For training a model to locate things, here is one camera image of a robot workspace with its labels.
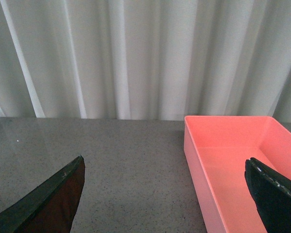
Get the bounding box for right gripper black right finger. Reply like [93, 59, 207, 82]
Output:
[244, 157, 291, 233]

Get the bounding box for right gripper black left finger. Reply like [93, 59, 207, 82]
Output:
[0, 156, 85, 233]

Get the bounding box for pink plastic box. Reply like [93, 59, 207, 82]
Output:
[184, 116, 291, 233]

